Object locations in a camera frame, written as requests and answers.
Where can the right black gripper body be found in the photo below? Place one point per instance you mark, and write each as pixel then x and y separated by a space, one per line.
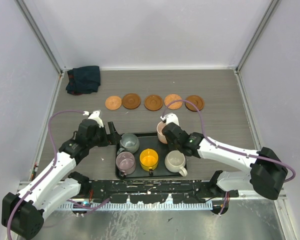
pixel 173 145

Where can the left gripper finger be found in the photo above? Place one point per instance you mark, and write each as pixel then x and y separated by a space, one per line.
pixel 103 143
pixel 113 137

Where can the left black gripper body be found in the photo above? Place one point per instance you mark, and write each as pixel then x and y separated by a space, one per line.
pixel 100 135

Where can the pink ceramic mug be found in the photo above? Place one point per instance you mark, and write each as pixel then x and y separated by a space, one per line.
pixel 160 135

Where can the cream ceramic mug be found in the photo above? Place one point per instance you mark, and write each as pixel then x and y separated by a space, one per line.
pixel 175 162

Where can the woven rattan coaster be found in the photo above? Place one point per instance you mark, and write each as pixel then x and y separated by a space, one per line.
pixel 173 101
pixel 113 102

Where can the brown wooden saucer coaster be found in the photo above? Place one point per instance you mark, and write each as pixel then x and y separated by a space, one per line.
pixel 153 102
pixel 131 101
pixel 195 100

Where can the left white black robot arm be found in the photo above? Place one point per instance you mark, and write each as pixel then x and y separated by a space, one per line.
pixel 25 212

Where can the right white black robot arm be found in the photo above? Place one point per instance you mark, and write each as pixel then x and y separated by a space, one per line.
pixel 258 170

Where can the grey ceramic mug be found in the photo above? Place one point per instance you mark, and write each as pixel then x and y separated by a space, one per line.
pixel 129 143

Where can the lilac ceramic mug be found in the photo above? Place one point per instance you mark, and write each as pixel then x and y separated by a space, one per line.
pixel 126 163

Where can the yellow ceramic mug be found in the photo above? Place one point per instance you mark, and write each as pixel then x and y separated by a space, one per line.
pixel 149 160

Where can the dark blue folded cloth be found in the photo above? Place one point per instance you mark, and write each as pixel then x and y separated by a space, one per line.
pixel 83 80

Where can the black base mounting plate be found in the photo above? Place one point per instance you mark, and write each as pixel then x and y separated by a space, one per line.
pixel 150 191

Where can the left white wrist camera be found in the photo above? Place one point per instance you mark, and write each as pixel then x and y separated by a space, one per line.
pixel 96 116

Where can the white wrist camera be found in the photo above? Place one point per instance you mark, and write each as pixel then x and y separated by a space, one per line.
pixel 96 116
pixel 170 118

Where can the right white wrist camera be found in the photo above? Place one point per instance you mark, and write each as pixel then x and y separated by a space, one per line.
pixel 170 118

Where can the white slotted cable duct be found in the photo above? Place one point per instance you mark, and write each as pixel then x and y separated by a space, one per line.
pixel 166 206

